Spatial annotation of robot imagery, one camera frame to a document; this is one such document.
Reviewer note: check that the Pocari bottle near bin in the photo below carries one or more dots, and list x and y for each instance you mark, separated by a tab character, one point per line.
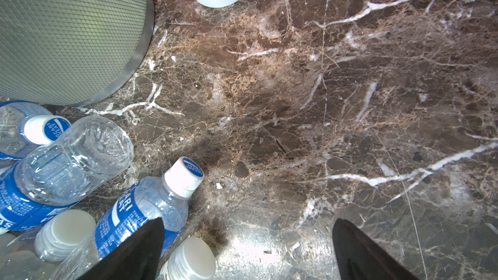
26	126

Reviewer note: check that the Pocari bottle with cap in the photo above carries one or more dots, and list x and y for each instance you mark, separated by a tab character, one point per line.
164	198

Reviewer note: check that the Pocari bottle lying base up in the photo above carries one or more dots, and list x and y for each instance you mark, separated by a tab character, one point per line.
55	177

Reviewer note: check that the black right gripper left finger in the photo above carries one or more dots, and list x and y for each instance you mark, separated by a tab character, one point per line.
136	258

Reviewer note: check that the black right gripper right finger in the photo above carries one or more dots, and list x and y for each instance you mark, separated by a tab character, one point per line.
359	257

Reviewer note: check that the green mesh trash bin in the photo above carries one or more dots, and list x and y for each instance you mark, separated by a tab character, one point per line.
72	52

